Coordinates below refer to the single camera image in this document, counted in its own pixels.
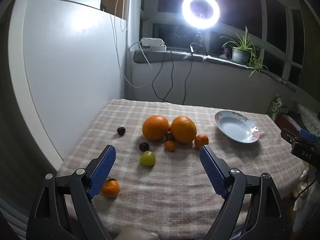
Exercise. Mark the small mandarin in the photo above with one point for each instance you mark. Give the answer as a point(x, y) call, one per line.
point(170, 145)
point(201, 141)
point(111, 188)

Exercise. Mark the lace cloth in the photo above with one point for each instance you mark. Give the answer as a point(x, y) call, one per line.
point(308, 117)

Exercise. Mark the small pink figurine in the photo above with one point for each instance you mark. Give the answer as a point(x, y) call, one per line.
point(226, 51)

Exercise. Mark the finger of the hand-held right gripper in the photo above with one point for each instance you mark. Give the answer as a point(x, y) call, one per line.
point(290, 136)
point(308, 135)

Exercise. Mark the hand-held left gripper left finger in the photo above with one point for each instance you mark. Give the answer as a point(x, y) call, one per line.
point(103, 170)

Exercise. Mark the white floral plate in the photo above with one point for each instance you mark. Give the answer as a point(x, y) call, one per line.
point(235, 127)

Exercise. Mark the white cabinet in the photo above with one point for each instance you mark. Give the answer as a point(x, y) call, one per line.
point(62, 67)

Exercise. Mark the green plant pot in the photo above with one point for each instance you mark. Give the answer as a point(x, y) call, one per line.
point(240, 56)

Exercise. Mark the white window frame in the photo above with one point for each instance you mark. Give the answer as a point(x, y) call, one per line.
point(262, 10)

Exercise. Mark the white power strip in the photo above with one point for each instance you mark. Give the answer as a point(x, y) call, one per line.
point(151, 41)
point(158, 47)

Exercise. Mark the white cloth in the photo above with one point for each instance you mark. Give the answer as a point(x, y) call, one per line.
point(308, 205)

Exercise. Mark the red box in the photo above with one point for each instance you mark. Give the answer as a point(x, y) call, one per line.
point(287, 122)

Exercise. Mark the dark plum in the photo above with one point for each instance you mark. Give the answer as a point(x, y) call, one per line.
point(144, 146)
point(121, 131)

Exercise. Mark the checked blanket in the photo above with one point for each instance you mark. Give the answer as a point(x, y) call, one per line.
point(162, 192)

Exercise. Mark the beige rounded object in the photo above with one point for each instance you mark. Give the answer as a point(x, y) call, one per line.
point(135, 233)

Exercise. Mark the green snack packets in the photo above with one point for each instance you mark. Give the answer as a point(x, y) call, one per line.
point(277, 105)

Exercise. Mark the green apple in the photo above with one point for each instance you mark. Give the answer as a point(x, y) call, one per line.
point(147, 158)

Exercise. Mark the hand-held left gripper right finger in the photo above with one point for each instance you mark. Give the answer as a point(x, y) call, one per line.
point(212, 170)

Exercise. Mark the small black clip device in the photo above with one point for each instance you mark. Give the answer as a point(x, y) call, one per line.
point(192, 48)

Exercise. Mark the spider plant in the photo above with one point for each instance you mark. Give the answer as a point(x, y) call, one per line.
point(246, 42)

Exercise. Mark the large orange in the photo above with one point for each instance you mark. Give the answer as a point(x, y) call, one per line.
point(183, 129)
point(155, 127)

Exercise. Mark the brown kiwi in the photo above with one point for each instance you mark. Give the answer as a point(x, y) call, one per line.
point(170, 136)

